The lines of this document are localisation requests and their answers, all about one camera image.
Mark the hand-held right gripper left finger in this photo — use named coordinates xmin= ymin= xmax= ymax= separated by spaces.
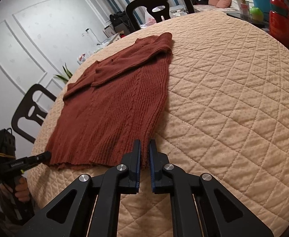
xmin=23 ymin=139 xmax=142 ymax=237

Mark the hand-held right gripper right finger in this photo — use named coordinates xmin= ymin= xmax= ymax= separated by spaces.
xmin=148 ymin=139 xmax=274 ymax=237

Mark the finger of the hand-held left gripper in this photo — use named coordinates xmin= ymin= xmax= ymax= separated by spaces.
xmin=23 ymin=152 xmax=52 ymax=171

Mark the rust red knit sweater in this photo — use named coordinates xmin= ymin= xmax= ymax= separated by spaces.
xmin=46 ymin=33 xmax=173 ymax=171

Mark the person's left hand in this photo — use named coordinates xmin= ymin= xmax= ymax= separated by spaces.
xmin=14 ymin=176 xmax=32 ymax=203

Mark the dark wooden chair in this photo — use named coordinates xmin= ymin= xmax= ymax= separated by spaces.
xmin=125 ymin=0 xmax=195 ymax=31
xmin=11 ymin=84 xmax=57 ymax=144

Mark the green potted plant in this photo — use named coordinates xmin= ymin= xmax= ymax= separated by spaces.
xmin=55 ymin=63 xmax=73 ymax=83

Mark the beige quilted blanket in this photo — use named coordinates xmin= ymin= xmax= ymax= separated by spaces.
xmin=26 ymin=10 xmax=289 ymax=237

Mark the black bag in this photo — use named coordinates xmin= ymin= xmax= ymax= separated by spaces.
xmin=109 ymin=11 xmax=130 ymax=34

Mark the white plastic bag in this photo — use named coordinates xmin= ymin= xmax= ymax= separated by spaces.
xmin=144 ymin=7 xmax=171 ymax=25

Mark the pink pillow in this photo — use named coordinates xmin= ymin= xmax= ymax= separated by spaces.
xmin=209 ymin=0 xmax=231 ymax=8

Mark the green round toy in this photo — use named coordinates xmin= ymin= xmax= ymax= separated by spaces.
xmin=249 ymin=6 xmax=264 ymax=21

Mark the red bottle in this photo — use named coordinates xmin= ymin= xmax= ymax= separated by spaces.
xmin=268 ymin=0 xmax=289 ymax=42

